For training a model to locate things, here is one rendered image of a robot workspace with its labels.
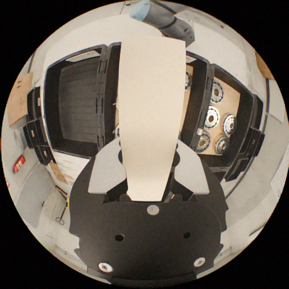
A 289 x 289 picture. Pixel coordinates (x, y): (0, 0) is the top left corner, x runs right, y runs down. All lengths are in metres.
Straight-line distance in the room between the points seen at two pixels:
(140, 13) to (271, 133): 3.22
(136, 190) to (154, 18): 0.48
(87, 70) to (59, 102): 0.20
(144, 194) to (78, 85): 0.44
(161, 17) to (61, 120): 0.61
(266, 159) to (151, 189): 3.21
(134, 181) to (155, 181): 0.03
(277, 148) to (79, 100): 3.40
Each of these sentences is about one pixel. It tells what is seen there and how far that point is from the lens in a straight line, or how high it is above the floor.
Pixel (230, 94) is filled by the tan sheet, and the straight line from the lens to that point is 0.54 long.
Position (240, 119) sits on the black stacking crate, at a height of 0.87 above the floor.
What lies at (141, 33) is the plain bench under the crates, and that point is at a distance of 0.61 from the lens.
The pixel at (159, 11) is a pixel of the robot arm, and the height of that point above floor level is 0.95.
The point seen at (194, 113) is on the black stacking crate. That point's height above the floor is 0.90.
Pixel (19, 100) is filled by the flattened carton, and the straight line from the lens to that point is 2.82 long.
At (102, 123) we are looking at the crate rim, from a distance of 0.31.
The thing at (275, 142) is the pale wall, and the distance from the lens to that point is 3.18.
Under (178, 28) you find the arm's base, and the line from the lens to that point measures 0.47.
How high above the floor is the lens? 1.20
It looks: 60 degrees down
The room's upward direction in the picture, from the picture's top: 180 degrees clockwise
